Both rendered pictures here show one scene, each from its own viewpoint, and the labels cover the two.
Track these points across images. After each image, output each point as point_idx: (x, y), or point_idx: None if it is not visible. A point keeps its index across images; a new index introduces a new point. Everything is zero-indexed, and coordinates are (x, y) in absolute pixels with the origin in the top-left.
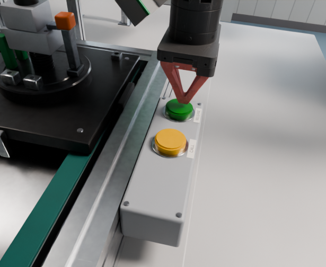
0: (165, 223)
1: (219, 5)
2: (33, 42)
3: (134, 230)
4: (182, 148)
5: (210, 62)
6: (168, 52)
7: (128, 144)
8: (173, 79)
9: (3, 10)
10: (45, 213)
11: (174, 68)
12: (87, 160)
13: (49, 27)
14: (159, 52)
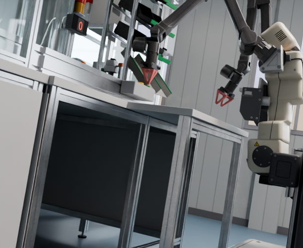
0: (131, 82)
1: (155, 55)
2: (111, 68)
3: (123, 88)
4: (141, 83)
5: (151, 63)
6: (142, 61)
7: None
8: (144, 74)
9: (107, 60)
10: None
11: (145, 71)
12: None
13: (116, 66)
14: (140, 61)
